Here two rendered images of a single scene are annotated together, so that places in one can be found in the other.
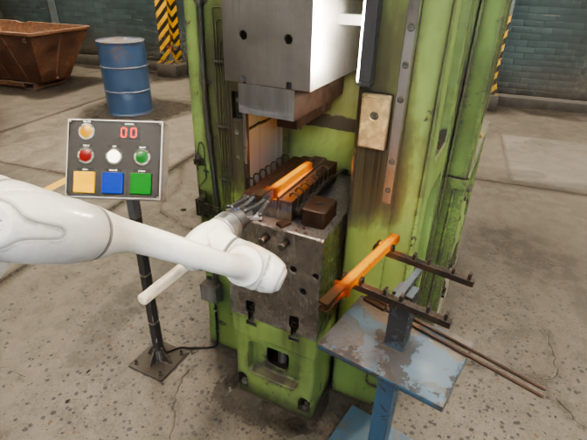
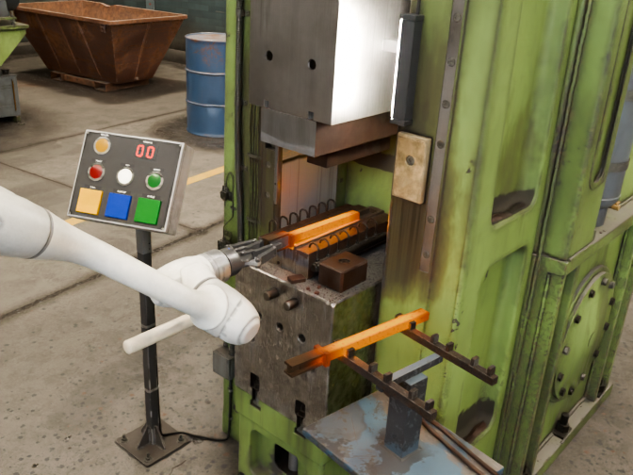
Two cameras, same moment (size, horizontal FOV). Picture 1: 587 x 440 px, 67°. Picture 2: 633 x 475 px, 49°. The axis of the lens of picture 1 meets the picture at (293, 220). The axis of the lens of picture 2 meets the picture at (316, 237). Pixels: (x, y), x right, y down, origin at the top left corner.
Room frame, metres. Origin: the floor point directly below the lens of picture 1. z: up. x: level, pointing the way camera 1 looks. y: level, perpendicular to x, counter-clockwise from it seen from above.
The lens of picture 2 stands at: (-0.35, -0.44, 1.80)
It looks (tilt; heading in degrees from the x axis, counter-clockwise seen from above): 23 degrees down; 14
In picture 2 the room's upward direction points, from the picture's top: 3 degrees clockwise
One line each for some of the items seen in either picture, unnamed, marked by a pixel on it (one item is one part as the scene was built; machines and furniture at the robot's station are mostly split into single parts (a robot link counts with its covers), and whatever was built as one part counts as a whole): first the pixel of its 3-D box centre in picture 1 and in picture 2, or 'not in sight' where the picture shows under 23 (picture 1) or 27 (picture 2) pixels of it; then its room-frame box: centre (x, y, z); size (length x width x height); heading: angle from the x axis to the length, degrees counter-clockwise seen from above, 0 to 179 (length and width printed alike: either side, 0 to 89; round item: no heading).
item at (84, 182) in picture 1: (85, 182); (89, 201); (1.42, 0.74, 1.01); 0.07 x 0.05 x 0.07; 89
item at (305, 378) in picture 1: (300, 326); (330, 431); (1.56, -0.05, 0.23); 0.55 x 0.37 x 0.47; 154
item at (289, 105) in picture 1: (295, 88); (337, 120); (1.57, 0.01, 1.32); 0.42 x 0.20 x 0.10; 154
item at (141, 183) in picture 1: (141, 183); (148, 211); (1.42, 0.54, 1.01); 0.07 x 0.05 x 0.07; 89
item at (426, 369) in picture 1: (396, 345); (400, 450); (1.03, -0.33, 0.66); 0.40 x 0.30 x 0.02; 56
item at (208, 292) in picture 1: (211, 290); (227, 362); (1.64, 0.37, 0.36); 0.09 x 0.07 x 0.12; 64
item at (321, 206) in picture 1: (319, 211); (343, 271); (1.36, -0.09, 0.95); 0.12 x 0.08 x 0.06; 154
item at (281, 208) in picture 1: (293, 182); (329, 235); (1.57, 0.01, 0.96); 0.42 x 0.20 x 0.09; 154
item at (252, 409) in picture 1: (261, 398); not in sight; (1.34, 0.12, 0.01); 0.58 x 0.39 x 0.01; 64
